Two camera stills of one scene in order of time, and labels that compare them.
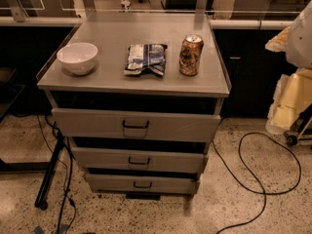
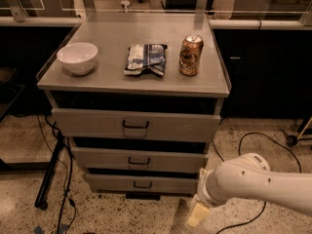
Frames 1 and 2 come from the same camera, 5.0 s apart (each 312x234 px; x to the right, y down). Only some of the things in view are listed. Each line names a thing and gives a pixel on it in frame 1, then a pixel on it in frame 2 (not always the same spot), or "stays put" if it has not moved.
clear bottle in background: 126,5 stays put
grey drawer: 136,126 stays put
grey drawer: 143,183 stays put
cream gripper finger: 278,44 -> 198,215
